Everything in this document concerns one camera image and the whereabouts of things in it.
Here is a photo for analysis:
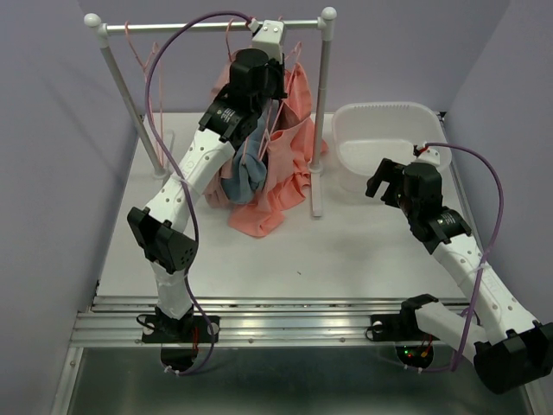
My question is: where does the pink hanger with blue garment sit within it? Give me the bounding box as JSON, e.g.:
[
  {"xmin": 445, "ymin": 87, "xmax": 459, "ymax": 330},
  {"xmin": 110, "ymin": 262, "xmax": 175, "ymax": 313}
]
[{"xmin": 240, "ymin": 105, "xmax": 273, "ymax": 165}]

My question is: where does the dusty pink garment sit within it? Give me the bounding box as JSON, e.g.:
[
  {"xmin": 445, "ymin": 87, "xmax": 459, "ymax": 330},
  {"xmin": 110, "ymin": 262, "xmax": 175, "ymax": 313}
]
[{"xmin": 204, "ymin": 52, "xmax": 237, "ymax": 210}]

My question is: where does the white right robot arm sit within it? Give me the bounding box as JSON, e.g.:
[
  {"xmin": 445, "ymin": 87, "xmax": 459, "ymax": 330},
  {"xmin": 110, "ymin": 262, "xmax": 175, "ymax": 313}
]
[{"xmin": 365, "ymin": 158, "xmax": 552, "ymax": 394}]

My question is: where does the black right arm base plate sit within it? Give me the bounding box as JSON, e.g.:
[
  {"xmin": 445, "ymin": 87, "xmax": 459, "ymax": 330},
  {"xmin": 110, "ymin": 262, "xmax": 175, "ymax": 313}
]
[{"xmin": 365, "ymin": 313, "xmax": 432, "ymax": 343}]

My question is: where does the empty pink wire hanger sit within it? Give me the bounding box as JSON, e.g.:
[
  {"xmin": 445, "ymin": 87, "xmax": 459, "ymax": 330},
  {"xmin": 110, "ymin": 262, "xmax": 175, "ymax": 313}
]
[{"xmin": 124, "ymin": 21, "xmax": 168, "ymax": 169}]

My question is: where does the pink hanger with dusty garment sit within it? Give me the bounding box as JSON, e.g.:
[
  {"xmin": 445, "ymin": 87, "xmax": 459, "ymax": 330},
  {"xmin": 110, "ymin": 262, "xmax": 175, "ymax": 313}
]
[{"xmin": 225, "ymin": 18, "xmax": 234, "ymax": 64}]

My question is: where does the aluminium mounting rail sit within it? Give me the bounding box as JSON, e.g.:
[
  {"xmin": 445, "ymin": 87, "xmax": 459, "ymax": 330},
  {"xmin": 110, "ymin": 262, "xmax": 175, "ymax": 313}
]
[{"xmin": 71, "ymin": 293, "xmax": 526, "ymax": 349}]

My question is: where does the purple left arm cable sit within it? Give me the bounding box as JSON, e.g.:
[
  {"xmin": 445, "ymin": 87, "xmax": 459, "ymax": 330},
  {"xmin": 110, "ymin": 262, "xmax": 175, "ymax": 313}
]
[{"xmin": 144, "ymin": 13, "xmax": 256, "ymax": 376}]

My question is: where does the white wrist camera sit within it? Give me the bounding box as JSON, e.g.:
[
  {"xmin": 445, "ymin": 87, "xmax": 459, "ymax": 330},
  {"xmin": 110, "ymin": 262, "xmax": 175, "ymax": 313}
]
[
  {"xmin": 251, "ymin": 20, "xmax": 285, "ymax": 64},
  {"xmin": 413, "ymin": 144, "xmax": 441, "ymax": 168}
]

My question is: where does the white plastic basket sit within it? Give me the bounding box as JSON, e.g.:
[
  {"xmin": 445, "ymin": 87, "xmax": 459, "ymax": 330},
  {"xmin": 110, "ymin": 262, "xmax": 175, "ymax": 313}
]
[{"xmin": 332, "ymin": 102, "xmax": 446, "ymax": 194}]

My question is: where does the blue grey garment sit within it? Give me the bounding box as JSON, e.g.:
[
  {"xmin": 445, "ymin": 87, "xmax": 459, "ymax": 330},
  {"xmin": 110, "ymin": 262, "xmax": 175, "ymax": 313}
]
[{"xmin": 222, "ymin": 142, "xmax": 268, "ymax": 205}]

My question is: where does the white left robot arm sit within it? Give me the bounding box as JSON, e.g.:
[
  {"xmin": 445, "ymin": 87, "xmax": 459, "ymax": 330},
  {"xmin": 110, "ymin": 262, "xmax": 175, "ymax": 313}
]
[{"xmin": 127, "ymin": 48, "xmax": 287, "ymax": 341}]

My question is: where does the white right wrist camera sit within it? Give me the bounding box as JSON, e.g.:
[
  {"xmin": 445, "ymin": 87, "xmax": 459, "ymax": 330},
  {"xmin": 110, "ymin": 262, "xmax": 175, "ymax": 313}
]
[{"xmin": 413, "ymin": 144, "xmax": 441, "ymax": 168}]

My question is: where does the pink wire hanger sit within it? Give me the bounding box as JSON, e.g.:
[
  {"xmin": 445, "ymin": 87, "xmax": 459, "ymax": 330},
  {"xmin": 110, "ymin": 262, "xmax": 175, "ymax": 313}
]
[
  {"xmin": 258, "ymin": 41, "xmax": 302, "ymax": 159},
  {"xmin": 124, "ymin": 21, "xmax": 168, "ymax": 169}
]

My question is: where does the salmon pink skirt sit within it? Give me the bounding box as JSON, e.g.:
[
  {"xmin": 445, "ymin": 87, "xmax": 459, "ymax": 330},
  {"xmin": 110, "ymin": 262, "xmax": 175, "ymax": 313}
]
[{"xmin": 228, "ymin": 63, "xmax": 315, "ymax": 238}]

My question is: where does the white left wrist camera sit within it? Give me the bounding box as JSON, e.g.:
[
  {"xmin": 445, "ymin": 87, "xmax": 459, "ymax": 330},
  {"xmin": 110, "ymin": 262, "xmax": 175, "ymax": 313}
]
[{"xmin": 251, "ymin": 20, "xmax": 285, "ymax": 64}]

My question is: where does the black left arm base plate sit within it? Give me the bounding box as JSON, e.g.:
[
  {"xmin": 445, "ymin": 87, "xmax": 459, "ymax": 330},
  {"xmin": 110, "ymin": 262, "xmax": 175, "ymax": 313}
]
[{"xmin": 136, "ymin": 314, "xmax": 220, "ymax": 344}]

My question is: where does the white metal clothes rack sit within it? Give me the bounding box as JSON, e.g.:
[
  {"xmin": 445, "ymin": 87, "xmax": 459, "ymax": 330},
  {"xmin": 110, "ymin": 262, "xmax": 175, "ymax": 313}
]
[{"xmin": 84, "ymin": 7, "xmax": 337, "ymax": 219}]

